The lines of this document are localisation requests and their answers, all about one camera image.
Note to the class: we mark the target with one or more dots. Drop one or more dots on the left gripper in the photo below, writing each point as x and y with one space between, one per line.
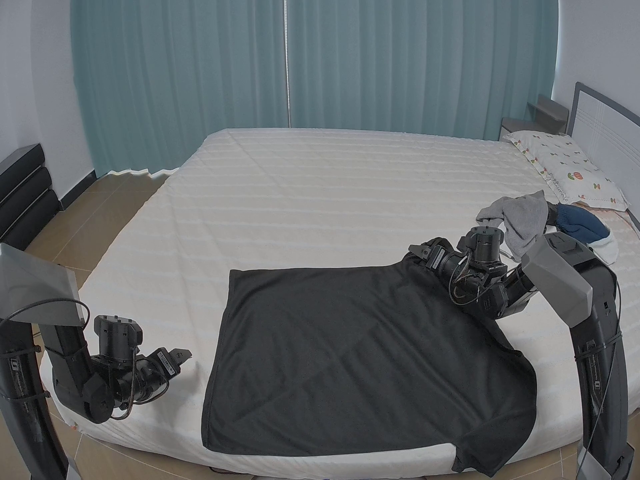
160 365

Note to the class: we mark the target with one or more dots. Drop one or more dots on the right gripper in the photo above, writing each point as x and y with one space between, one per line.
452 263

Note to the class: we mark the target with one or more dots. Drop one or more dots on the black T-shirt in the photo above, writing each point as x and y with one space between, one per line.
350 358

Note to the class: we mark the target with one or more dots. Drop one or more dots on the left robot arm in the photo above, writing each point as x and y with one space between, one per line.
35 278

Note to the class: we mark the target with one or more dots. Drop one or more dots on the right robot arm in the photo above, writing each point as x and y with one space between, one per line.
555 273

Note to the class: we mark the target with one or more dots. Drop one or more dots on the pile of clothes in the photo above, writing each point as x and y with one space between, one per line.
525 218

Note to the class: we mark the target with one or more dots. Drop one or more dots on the bed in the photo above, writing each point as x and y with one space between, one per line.
325 193

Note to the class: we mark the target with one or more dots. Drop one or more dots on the white printed pillow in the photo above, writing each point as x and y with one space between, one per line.
565 160

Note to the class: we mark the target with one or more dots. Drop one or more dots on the grey bedside table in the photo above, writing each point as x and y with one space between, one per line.
552 108

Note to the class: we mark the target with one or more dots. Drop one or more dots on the blue-green curtain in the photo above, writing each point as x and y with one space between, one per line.
185 68
415 48

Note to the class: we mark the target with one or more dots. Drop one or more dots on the black chest of drawers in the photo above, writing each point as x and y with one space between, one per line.
22 193

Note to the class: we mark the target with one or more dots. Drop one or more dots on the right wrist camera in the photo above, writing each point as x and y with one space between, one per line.
466 245

